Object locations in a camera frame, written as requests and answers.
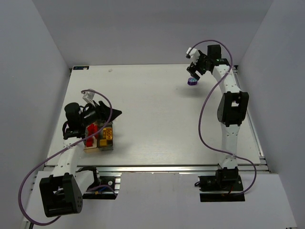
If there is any red sloped lego brick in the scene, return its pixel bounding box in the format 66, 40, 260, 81
87, 124, 98, 135

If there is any yellow two-by-three lego brick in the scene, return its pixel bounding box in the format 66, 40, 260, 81
102, 127, 113, 140

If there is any purple round lego piece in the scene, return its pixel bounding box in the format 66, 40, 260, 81
187, 77, 198, 86

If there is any red two-by-two lego brick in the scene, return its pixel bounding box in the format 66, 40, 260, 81
86, 136, 95, 147

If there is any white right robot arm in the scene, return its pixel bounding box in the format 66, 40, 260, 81
186, 44, 249, 192

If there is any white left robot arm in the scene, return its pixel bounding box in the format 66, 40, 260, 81
39, 89, 122, 218

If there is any dark grey clear container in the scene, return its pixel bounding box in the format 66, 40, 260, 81
97, 122, 113, 151

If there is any amber clear container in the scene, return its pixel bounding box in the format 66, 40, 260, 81
84, 122, 98, 154

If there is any left blue table label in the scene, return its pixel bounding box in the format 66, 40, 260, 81
73, 66, 89, 71

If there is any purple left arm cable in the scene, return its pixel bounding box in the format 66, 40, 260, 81
18, 89, 119, 226

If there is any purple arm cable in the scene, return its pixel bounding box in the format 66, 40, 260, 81
190, 39, 257, 197
18, 89, 119, 226

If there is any aluminium table front rail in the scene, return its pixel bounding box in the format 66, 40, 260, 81
44, 164, 270, 174

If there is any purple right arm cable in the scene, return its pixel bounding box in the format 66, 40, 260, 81
190, 39, 257, 197

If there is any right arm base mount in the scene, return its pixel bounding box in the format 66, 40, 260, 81
194, 167, 245, 203

